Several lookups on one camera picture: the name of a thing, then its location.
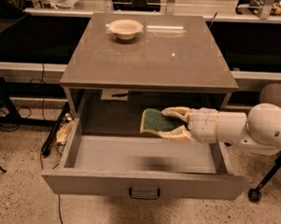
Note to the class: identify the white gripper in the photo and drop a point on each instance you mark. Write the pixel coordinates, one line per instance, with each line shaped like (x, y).
(202, 125)

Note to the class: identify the green yellow sponge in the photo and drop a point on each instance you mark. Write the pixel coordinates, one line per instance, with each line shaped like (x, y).
(154, 122)

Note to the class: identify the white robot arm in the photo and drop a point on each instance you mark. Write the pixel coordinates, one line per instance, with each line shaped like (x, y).
(259, 131)

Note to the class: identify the open grey top drawer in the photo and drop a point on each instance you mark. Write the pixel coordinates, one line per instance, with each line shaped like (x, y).
(106, 155)

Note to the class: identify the grey cabinet with counter top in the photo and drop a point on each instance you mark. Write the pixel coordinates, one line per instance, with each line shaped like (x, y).
(170, 53)

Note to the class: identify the white label with black pen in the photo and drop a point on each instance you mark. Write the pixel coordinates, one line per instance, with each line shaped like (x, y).
(117, 94)

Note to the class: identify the white paper bowl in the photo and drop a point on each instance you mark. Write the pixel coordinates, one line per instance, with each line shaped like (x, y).
(125, 29)

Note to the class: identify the black power strip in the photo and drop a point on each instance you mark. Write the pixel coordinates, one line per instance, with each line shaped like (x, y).
(45, 150)

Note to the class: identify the crumpled beige item on floor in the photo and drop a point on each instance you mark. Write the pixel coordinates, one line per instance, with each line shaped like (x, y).
(66, 125)

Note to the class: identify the black table leg stand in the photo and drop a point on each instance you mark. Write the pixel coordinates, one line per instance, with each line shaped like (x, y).
(13, 116)

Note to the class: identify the black drawer handle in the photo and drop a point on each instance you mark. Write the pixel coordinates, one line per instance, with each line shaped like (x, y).
(145, 194)

